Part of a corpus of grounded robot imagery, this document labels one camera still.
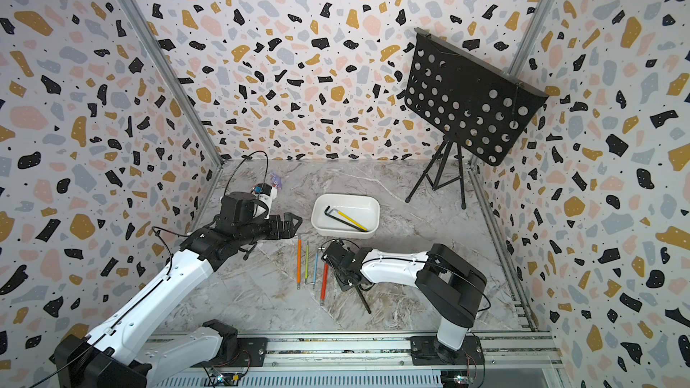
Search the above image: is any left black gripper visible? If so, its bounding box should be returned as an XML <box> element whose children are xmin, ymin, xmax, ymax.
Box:
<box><xmin>236</xmin><ymin>212</ymin><xmax>303</xmax><ymax>249</ymax></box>

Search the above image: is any thin dark grey hex key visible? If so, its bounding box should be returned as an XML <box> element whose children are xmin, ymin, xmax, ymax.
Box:
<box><xmin>325</xmin><ymin>206</ymin><xmax>362</xmax><ymax>232</ymax></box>

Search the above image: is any large black hex key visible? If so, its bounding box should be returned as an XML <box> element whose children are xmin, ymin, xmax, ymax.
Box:
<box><xmin>356</xmin><ymin>285</ymin><xmax>373</xmax><ymax>314</ymax></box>

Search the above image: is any yellow sleeved hex key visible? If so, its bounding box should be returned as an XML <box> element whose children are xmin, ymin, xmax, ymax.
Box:
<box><xmin>336</xmin><ymin>209</ymin><xmax>368</xmax><ymax>232</ymax></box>

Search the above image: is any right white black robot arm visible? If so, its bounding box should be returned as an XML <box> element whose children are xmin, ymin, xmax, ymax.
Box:
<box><xmin>322</xmin><ymin>239</ymin><xmax>491</xmax><ymax>364</ymax></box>

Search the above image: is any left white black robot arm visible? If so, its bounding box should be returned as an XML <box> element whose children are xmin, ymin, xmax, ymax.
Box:
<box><xmin>54</xmin><ymin>183</ymin><xmax>303</xmax><ymax>387</ymax></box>

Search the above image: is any orange sleeved hex key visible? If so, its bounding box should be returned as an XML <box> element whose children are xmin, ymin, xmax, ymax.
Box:
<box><xmin>296</xmin><ymin>234</ymin><xmax>302</xmax><ymax>290</ymax></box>

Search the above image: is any red sleeved hex key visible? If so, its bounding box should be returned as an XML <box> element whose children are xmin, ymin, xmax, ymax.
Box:
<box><xmin>320</xmin><ymin>263</ymin><xmax>329</xmax><ymax>306</ymax></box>

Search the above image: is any green sleeved hex key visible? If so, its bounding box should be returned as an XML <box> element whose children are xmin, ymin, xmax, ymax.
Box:
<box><xmin>304</xmin><ymin>244</ymin><xmax>310</xmax><ymax>285</ymax></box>

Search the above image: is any blue sleeved hex key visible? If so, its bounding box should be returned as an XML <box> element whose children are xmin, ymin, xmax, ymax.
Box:
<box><xmin>313</xmin><ymin>245</ymin><xmax>323</xmax><ymax>290</ymax></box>

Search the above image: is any white rectangular storage box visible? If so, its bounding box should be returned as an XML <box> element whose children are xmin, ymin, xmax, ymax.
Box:
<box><xmin>311</xmin><ymin>193</ymin><xmax>380</xmax><ymax>240</ymax></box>

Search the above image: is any small clear purple object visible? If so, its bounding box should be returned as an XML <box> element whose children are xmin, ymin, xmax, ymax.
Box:
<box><xmin>271</xmin><ymin>174</ymin><xmax>282</xmax><ymax>188</ymax></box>

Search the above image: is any black perforated music stand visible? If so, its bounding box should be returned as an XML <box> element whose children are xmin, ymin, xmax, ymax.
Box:
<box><xmin>404</xmin><ymin>28</ymin><xmax>549</xmax><ymax>203</ymax></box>

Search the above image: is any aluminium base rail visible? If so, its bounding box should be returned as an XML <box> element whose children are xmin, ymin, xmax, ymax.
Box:
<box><xmin>137</xmin><ymin>329</ymin><xmax>571</xmax><ymax>387</ymax></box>

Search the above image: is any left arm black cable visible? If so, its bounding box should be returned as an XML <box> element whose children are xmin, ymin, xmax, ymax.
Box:
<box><xmin>26</xmin><ymin>149</ymin><xmax>271</xmax><ymax>388</ymax></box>

